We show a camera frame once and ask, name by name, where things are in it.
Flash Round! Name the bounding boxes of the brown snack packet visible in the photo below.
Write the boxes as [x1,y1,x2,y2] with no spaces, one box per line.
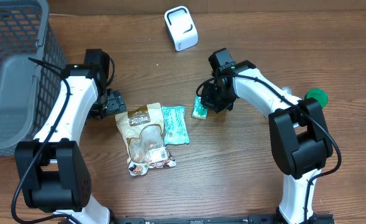
[115,103,176,176]

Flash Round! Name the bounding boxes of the white barcode scanner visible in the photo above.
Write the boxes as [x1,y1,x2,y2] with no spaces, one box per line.
[164,6,199,52]

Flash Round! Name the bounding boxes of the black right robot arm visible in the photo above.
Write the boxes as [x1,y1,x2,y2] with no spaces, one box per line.
[196,48,334,223]

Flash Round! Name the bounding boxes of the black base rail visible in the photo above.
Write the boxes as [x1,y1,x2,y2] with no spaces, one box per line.
[114,213,335,224]

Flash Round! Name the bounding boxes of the teal Kleenex tissue pack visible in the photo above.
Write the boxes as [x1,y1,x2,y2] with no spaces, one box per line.
[192,96,208,119]

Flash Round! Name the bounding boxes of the grey plastic mesh basket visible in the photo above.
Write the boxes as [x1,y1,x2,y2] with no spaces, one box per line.
[0,0,67,156]

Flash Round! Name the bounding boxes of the clear yellow liquid bottle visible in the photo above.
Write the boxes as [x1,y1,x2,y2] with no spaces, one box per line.
[282,86,292,95]

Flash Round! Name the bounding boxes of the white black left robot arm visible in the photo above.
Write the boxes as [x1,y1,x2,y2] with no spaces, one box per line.
[11,49,126,223]

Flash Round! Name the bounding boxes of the green lid white jar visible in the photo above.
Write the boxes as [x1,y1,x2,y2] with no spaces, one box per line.
[304,88,329,108]

